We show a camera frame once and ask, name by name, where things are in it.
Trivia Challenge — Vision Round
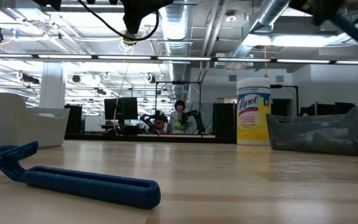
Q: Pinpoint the light grey plastic bin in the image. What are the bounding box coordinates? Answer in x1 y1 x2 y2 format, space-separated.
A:
0 90 71 148

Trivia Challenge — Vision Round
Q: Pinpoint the long overhead light bar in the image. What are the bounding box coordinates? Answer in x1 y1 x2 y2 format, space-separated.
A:
0 53 358 65

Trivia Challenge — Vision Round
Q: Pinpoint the white building column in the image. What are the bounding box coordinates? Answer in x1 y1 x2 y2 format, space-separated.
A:
39 62 67 109

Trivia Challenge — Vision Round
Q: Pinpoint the row of dark monitors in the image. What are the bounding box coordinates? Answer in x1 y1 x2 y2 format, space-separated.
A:
300 101 356 116

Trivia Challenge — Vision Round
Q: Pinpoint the black computer monitor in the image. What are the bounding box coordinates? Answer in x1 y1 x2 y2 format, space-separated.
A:
103 96 139 125

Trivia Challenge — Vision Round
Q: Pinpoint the person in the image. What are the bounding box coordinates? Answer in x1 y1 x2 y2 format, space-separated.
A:
168 99 190 135

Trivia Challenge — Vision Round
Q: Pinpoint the small black cabinet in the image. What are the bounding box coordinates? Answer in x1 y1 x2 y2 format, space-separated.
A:
64 104 83 135

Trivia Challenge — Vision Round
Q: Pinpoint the smoky dark translucent bin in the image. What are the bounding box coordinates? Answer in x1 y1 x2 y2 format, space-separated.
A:
265 105 358 157

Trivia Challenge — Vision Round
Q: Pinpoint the Lysol wipes canister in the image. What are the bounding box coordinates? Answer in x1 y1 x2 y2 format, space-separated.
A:
236 77 272 146

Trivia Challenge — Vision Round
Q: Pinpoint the tall black cabinet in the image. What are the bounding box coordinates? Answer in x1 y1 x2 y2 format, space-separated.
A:
212 102 238 139

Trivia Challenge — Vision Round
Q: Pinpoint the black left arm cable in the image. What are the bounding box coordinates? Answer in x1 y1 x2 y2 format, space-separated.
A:
76 0 160 42

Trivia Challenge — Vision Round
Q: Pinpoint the straight silver ventilation duct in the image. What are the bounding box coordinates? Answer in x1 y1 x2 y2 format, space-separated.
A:
157 0 195 103

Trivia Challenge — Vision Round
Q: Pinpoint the slanted silver ventilation duct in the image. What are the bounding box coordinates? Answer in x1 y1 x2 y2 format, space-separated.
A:
225 0 291 71

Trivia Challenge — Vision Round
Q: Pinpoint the yellow hanging cord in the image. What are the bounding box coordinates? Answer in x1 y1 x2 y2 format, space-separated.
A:
262 45 269 78

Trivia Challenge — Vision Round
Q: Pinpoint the distant black rig frame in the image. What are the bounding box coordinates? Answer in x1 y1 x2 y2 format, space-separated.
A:
154 80 203 135

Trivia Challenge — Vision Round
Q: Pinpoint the thin black stand frame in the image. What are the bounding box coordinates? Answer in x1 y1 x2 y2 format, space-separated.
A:
269 83 300 116

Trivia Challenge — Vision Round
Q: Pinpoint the black aluminium table frame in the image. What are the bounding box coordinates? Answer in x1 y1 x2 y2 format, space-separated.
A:
64 133 238 144

